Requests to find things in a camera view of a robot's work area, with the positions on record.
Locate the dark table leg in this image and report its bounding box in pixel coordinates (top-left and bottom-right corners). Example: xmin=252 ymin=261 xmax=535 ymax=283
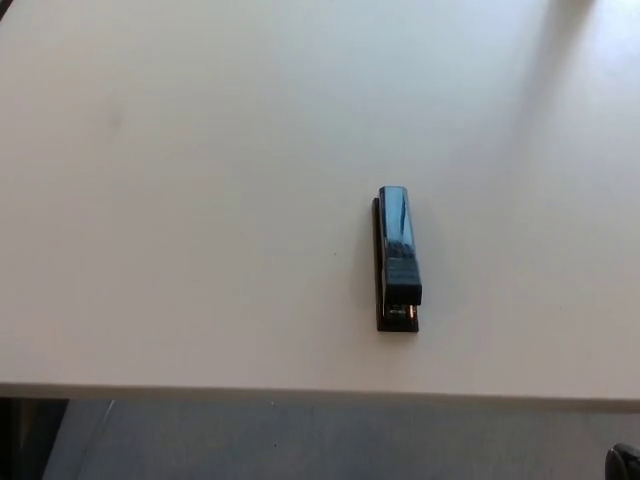
xmin=0 ymin=397 xmax=70 ymax=480

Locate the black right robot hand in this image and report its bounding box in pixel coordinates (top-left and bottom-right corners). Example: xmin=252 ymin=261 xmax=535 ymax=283
xmin=605 ymin=442 xmax=640 ymax=480

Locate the black desk stapler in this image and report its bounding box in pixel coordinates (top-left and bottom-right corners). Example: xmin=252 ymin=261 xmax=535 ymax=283
xmin=371 ymin=185 xmax=425 ymax=335

